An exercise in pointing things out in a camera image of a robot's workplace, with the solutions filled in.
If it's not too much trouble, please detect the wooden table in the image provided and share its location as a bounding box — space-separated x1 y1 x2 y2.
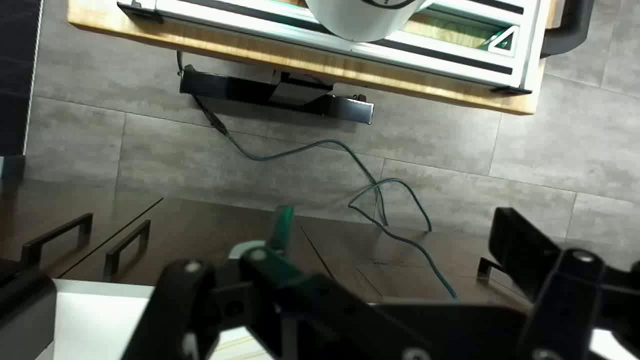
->
66 0 555 119

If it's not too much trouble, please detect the green cable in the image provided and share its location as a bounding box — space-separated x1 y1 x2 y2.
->
174 51 459 301

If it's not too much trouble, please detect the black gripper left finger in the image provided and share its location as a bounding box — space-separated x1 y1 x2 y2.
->
117 204 402 360

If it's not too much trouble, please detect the white framed board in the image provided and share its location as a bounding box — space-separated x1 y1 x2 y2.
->
117 0 551 97

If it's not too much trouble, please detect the black drawer handle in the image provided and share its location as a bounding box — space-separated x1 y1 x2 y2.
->
17 212 95 271
102 219 152 280
475 256 516 287

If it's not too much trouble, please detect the black chair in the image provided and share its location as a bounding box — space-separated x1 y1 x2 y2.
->
537 0 596 60

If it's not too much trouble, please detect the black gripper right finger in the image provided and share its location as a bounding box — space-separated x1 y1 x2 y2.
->
488 207 640 360

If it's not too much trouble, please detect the dark brown base cabinet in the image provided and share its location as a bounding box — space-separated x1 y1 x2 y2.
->
0 154 527 316

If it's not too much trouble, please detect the black power strip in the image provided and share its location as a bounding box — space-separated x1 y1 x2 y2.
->
178 64 376 126

